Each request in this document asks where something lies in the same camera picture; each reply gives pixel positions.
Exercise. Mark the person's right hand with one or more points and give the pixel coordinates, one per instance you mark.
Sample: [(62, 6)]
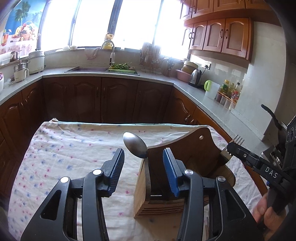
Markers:
[(271, 220)]

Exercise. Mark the pink basin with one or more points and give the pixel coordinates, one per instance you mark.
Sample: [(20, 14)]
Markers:
[(183, 76)]

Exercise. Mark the gas stove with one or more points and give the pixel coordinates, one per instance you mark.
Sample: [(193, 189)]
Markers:
[(273, 155)]

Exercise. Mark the green vegetable basket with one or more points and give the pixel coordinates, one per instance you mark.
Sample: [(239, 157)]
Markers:
[(122, 68)]

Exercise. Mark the kitchen sink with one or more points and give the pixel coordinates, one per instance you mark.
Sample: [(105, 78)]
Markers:
[(88, 69)]

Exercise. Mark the wall power outlet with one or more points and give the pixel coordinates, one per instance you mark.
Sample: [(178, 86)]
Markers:
[(207, 65)]

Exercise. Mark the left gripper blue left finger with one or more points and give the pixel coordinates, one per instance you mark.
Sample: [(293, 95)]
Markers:
[(56, 218)]

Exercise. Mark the yellow detergent bottle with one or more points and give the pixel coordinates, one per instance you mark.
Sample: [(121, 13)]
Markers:
[(108, 42)]

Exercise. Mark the dish drying rack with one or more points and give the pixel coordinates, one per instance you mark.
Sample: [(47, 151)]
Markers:
[(151, 60)]

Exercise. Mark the small white electric pot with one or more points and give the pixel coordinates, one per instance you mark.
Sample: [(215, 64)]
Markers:
[(21, 72)]

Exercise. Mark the wooden utensil holder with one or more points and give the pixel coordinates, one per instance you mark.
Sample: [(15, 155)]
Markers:
[(160, 185)]

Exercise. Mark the lower wooden cabinets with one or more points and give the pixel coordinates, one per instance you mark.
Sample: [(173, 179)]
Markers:
[(89, 100)]

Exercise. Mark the wooden cabinets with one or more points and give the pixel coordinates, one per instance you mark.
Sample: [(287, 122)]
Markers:
[(224, 27), (89, 100)]

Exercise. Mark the upper wooden cabinets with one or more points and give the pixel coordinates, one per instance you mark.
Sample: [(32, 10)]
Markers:
[(224, 27)]

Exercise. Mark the large white rice cooker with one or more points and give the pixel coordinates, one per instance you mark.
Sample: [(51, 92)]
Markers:
[(36, 62)]

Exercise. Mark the floral white tablecloth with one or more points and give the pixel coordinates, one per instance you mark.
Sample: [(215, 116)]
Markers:
[(59, 149)]

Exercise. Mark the steel spoon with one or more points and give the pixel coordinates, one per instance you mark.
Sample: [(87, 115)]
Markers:
[(135, 145)]

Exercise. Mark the steel electric kettle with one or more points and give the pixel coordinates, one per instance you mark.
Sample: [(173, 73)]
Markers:
[(195, 79)]

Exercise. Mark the condiment bottles rack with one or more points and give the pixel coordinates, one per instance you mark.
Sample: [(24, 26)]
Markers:
[(228, 94)]

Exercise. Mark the tropical fruit poster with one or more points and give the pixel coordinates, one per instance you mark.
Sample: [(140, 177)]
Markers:
[(21, 29)]

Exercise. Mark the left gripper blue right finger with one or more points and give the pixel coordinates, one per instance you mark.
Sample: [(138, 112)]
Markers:
[(229, 218)]

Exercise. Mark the steel fork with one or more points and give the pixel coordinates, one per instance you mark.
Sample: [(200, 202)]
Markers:
[(228, 151)]

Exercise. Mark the black wok with lid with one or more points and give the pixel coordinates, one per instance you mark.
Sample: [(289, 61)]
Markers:
[(280, 125)]

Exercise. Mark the red white rice cooker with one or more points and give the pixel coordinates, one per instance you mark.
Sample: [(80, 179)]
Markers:
[(1, 81)]

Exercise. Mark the kitchen faucet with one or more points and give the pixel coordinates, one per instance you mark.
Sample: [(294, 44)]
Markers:
[(112, 56)]

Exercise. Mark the green handled white pitcher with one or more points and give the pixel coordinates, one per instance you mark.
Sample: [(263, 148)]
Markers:
[(211, 88)]

